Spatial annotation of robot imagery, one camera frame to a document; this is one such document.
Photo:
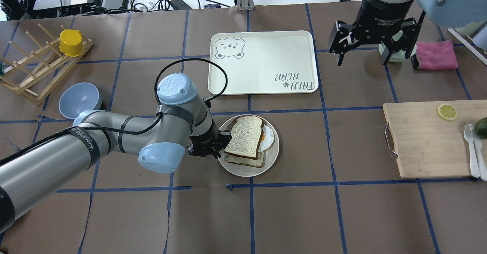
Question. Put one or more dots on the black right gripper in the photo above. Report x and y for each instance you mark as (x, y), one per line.
(381, 11)

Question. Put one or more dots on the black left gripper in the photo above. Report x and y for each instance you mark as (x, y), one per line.
(204, 135)

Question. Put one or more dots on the bread slice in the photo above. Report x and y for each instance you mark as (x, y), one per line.
(256, 163)
(246, 136)

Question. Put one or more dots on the cream round plate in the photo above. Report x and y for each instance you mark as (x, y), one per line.
(246, 171)

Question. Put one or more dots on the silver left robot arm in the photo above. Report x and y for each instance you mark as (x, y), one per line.
(183, 124)

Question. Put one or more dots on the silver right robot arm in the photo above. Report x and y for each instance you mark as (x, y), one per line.
(445, 13)

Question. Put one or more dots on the light green bowl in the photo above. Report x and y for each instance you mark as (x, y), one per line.
(398, 56)

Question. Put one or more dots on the fried egg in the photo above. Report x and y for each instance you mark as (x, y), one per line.
(267, 139)

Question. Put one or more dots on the pink cloth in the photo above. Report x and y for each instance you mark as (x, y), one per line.
(438, 55)

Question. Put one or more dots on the cream bear tray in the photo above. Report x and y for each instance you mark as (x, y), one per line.
(262, 63)

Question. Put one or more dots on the lemon slice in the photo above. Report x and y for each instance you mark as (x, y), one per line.
(447, 111)

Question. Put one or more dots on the white plastic fork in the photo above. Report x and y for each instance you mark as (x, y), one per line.
(473, 164)

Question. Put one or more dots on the green avocado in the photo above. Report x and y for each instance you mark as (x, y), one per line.
(480, 128)

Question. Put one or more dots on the blue bowl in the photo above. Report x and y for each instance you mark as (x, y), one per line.
(78, 98)

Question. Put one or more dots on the yellow mug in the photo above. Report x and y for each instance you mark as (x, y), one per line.
(71, 43)

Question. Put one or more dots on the wooden mug rack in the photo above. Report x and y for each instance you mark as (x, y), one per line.
(39, 71)

